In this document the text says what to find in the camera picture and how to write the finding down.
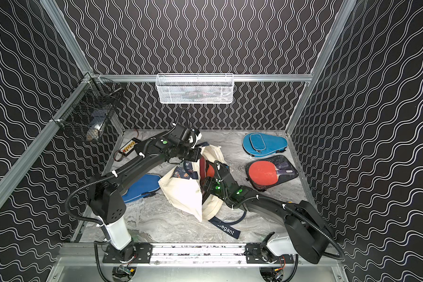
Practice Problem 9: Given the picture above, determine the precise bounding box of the red paddle case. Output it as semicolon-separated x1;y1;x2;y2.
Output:
199;157;215;180

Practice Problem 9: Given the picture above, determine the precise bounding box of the cream canvas tote bag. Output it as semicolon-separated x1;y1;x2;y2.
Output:
159;142;244;239

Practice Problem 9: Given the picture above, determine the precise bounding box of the dark grey paddle case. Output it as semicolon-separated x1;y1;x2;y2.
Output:
245;155;298;192

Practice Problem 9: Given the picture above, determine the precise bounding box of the royal blue paddle case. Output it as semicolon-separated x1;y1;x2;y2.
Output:
122;174;161;204

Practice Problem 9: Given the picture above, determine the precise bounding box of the teal paddle case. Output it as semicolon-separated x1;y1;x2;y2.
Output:
242;132;288;157

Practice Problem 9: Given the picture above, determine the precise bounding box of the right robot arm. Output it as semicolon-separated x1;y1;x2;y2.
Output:
199;161;345;264

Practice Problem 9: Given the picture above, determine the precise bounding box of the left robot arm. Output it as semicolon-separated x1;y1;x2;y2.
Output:
65;124;202;251

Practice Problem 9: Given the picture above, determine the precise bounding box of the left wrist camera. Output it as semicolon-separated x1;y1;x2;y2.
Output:
189;128;202;146

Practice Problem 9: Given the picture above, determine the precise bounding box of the white mesh wall basket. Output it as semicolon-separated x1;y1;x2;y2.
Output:
155;73;235;104

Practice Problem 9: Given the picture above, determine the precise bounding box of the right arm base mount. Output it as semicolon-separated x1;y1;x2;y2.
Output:
243;243;294;265

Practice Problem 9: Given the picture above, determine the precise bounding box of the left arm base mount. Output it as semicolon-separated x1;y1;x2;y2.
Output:
102;243;153;264

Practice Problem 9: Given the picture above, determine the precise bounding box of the black wire wall basket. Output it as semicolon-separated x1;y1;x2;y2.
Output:
54;77;124;142

